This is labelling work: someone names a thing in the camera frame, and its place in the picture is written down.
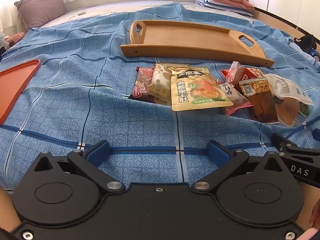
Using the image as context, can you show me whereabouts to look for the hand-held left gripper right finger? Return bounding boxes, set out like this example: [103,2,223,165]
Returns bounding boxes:
[191,140,290,193]

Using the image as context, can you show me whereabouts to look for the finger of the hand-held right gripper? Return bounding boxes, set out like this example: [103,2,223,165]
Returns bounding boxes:
[271,132,298,156]

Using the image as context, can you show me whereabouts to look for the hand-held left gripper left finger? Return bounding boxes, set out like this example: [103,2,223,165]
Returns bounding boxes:
[32,140,125,193]

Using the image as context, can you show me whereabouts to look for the green pea snack packet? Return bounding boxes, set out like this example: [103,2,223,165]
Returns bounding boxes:
[299,101,312,117]

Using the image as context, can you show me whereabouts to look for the brown peanut packet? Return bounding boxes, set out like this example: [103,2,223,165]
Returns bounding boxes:
[239,78,280,125]

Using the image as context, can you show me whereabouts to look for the white bread packet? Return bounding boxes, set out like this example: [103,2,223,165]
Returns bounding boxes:
[265,73,314,127]

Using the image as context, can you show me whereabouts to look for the pink snack packet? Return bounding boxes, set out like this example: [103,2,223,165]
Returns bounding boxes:
[217,81,252,116]

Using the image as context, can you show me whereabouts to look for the green and yellow snack packet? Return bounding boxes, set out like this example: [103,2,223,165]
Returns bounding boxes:
[167,66,234,112]

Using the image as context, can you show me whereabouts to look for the red biscuit packet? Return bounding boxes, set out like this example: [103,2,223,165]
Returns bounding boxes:
[236,67,265,83]

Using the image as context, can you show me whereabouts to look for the small red candy packet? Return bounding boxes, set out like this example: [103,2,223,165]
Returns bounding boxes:
[220,61,244,87]

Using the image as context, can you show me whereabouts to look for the dark red snack packet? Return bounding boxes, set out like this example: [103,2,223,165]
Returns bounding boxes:
[128,66,155,103]

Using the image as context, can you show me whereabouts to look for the cream cheese-print snack packet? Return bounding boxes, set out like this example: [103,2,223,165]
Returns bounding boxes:
[147,63,173,105]

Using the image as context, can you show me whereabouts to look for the wooden tray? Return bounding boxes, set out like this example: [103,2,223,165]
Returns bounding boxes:
[120,20,275,68]

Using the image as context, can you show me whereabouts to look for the person's right leg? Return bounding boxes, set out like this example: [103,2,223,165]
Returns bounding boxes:
[297,181,320,230]

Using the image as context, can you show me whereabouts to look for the person's leg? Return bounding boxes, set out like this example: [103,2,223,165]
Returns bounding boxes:
[297,181,320,230]
[0,187,22,233]

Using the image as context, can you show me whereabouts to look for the blue checked bedsheet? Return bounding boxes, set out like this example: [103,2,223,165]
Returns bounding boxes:
[0,2,320,198]

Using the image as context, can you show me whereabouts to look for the dark bag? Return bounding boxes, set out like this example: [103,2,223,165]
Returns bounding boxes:
[293,34,317,53]

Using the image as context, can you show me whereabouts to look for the person's left leg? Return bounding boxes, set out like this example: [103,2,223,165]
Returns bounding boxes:
[0,187,22,233]

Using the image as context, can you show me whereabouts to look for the orange plastic tray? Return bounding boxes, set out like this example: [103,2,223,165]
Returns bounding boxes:
[0,59,41,126]

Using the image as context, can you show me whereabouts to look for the dark pink cloth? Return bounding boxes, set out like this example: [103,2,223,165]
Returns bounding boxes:
[5,32,26,43]

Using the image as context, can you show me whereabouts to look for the white wardrobe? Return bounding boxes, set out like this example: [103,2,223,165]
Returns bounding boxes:
[250,0,320,39]

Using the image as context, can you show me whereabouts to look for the cream patterned mattress sheet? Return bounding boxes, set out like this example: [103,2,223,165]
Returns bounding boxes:
[37,0,260,28]

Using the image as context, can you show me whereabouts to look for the folded blue striped blanket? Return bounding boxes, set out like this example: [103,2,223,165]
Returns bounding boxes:
[194,0,253,18]

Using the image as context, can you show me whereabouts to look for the purple pillow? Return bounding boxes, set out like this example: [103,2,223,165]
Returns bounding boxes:
[14,0,67,30]

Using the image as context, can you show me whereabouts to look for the wooden bed frame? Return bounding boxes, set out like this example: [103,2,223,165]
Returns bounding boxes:
[253,6,320,46]

